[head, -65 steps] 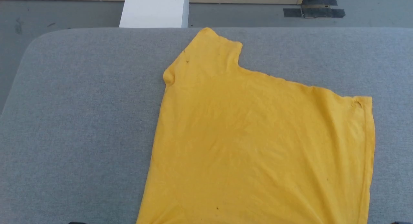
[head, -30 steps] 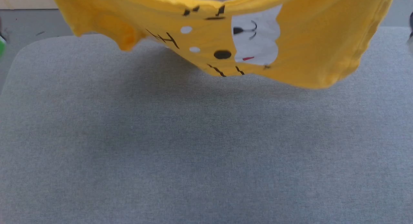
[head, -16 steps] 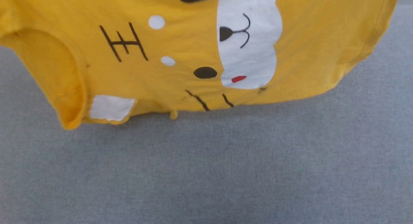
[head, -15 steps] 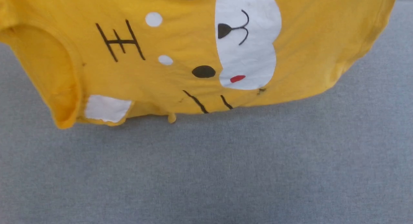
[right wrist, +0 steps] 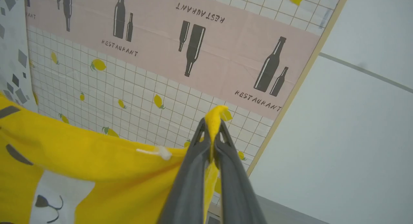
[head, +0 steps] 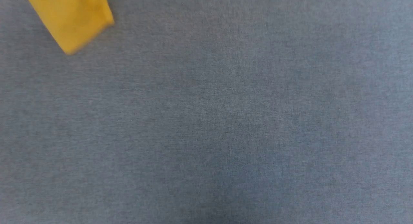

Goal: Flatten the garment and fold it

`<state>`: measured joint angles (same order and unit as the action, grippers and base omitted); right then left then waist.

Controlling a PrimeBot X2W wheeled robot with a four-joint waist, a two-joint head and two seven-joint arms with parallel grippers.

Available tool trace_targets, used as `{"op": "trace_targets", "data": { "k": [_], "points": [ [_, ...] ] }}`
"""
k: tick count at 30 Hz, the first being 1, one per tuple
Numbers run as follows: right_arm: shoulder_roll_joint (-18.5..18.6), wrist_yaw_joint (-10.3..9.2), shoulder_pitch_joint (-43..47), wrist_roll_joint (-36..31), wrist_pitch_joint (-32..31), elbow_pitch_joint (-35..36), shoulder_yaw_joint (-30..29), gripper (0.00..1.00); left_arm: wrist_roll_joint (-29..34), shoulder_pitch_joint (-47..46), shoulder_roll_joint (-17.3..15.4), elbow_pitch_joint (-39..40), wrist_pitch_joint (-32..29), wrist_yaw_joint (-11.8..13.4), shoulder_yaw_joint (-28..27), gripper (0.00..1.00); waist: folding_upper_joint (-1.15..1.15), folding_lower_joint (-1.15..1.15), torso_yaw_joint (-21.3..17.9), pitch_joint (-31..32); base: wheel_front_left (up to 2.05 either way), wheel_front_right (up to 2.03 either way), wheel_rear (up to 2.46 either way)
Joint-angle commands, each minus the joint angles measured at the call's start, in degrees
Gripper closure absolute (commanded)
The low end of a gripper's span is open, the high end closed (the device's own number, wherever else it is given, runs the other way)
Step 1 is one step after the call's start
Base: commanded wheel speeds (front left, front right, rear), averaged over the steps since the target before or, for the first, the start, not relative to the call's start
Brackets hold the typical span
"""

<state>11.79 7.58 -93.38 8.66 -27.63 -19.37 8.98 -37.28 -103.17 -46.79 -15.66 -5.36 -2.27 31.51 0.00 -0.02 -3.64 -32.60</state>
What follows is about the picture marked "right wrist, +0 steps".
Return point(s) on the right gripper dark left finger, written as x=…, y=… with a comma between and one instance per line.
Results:
x=190, y=185

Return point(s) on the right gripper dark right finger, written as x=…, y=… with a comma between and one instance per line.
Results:
x=235, y=185

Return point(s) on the grey geometric pattern curtain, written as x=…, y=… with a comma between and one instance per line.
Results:
x=13, y=56

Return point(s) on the yellow garment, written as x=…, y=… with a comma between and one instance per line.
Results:
x=96, y=153

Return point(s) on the lemon and bottle tablecloth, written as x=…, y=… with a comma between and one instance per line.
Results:
x=193, y=88

